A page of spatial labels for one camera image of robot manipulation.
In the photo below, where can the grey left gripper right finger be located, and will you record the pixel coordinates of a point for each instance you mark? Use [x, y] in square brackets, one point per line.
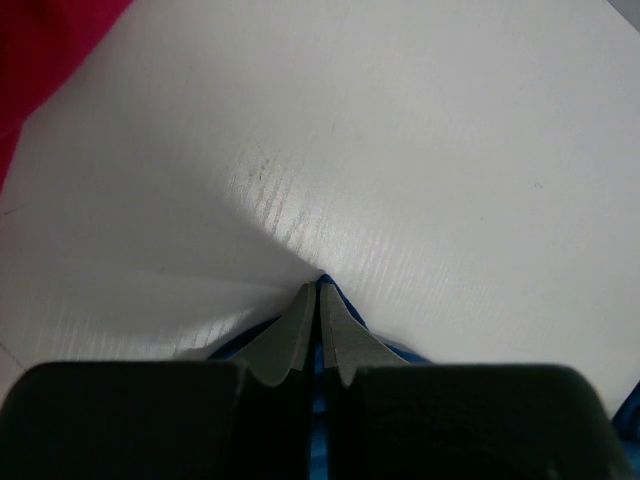
[391, 419]

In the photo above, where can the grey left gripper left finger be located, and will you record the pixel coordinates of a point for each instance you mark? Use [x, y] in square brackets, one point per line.
[150, 425]

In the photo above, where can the blue cartoon print t-shirt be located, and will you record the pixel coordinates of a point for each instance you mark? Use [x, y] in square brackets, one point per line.
[315, 395]

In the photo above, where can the pink folded t-shirt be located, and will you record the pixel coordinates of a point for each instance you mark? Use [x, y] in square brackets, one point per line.
[43, 42]

